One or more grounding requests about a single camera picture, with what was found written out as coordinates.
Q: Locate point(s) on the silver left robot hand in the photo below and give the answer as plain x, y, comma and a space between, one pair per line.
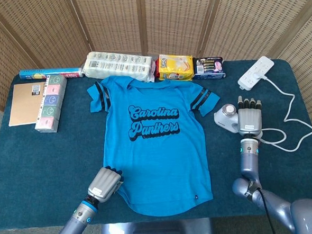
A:
104, 183

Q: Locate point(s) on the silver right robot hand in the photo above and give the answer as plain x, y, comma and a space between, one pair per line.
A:
249, 119

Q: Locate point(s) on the blue Carolina Panthers t-shirt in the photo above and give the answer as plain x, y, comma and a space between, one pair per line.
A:
153, 154

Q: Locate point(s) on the white power strip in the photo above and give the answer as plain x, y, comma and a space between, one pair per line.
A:
249, 79

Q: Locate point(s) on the dark teal table cover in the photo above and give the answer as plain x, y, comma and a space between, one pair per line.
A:
42, 169

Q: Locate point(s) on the dark blue sanitary pad pack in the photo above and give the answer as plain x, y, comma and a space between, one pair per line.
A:
208, 67

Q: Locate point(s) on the grey-blue robot torso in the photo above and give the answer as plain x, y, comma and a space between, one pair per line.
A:
152, 232

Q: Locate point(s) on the yellow Lipo biscuit pack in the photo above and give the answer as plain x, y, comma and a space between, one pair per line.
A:
175, 68

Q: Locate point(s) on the pastel pocket tissue pack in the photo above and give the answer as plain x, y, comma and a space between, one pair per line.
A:
51, 102

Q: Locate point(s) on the red snack wrapper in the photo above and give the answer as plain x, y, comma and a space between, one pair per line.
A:
157, 70

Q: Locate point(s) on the brown paper notebook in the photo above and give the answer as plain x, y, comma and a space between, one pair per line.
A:
23, 106

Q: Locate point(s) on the white toilet paper pack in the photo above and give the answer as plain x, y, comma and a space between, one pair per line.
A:
115, 65

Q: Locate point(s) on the blue plastic food wrap box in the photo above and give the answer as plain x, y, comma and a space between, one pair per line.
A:
50, 73

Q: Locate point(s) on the wicker folding screen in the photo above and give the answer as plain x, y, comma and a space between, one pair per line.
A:
113, 19

